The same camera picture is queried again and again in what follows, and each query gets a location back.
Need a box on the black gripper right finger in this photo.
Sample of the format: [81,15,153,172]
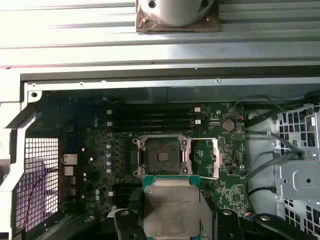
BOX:
[200,191,320,240]

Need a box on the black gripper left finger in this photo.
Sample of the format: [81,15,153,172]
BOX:
[47,187,148,240]

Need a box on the silver CPU chip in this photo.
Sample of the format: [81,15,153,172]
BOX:
[141,174,201,238]

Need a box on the metal socket cover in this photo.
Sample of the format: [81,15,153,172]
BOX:
[191,137,223,180]

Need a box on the CPU socket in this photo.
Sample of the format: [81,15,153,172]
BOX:
[132,134,192,177]

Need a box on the black RAM slot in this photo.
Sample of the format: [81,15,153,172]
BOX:
[106,119,202,127]
[106,107,202,115]
[111,126,196,134]
[111,114,196,121]

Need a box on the green motherboard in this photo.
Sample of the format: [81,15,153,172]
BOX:
[34,99,251,218]

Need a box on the grey metal disk bay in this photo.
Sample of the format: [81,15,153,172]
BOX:
[273,104,320,233]

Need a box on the silver network port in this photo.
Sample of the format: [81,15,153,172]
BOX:
[63,153,79,166]

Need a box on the round coin cell battery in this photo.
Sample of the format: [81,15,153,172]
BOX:
[222,118,236,133]

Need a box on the black PC case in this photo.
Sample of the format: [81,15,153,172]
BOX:
[0,67,320,240]

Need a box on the thin black wire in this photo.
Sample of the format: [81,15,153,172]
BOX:
[231,94,287,120]

